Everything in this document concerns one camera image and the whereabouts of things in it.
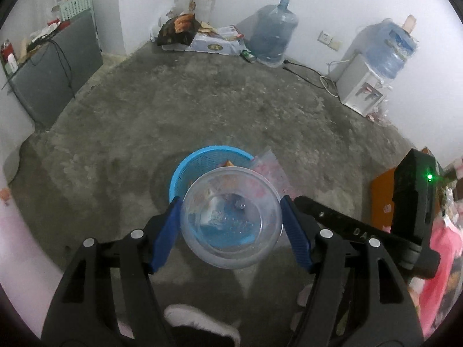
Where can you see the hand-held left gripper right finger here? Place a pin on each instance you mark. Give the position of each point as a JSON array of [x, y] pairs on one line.
[[294, 235]]

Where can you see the blue mesh wastebasket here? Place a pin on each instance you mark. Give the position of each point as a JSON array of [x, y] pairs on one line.
[[191, 166]]

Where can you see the blue water jug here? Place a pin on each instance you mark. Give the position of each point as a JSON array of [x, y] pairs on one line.
[[271, 32]]

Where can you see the white fluffy slipper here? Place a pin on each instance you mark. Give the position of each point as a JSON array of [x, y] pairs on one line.
[[195, 318]]

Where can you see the pink table cover sheet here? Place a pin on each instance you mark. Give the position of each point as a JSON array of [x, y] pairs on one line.
[[21, 260]]

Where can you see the black snack bag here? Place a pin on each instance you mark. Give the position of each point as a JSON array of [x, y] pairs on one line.
[[177, 30]]

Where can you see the printed white carton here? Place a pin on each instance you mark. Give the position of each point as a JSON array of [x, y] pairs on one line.
[[217, 45]]

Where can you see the grey cabinet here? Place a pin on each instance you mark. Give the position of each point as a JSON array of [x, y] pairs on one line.
[[47, 79]]

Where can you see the small white bottle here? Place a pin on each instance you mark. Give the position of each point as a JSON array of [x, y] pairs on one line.
[[11, 64]]

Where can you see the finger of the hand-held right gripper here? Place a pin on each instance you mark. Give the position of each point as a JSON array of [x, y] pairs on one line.
[[325, 219]]

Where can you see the orange cardboard box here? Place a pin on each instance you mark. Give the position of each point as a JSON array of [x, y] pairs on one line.
[[381, 195]]

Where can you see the white water dispenser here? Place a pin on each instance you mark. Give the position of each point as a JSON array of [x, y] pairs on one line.
[[358, 86]]

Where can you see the water jug on dispenser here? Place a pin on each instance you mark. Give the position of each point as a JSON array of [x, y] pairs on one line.
[[390, 47]]

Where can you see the red thermos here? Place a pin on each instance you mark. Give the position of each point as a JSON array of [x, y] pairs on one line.
[[6, 51]]

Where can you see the wall socket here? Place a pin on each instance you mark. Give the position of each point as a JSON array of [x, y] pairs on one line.
[[329, 40]]

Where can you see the white plastic basket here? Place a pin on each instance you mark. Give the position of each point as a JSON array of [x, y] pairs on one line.
[[74, 5]]

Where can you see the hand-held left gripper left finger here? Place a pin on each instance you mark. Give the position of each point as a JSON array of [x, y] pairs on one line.
[[166, 231]]

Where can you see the pink blanket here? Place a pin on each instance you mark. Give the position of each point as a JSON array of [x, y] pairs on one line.
[[441, 260]]

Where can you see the clear plastic zip bag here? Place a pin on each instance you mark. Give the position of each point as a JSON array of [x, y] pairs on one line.
[[269, 170]]

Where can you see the green can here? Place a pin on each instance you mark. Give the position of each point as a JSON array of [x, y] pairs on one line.
[[249, 55]]

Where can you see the clear plastic bowl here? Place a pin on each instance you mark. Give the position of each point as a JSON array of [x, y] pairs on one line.
[[231, 231]]

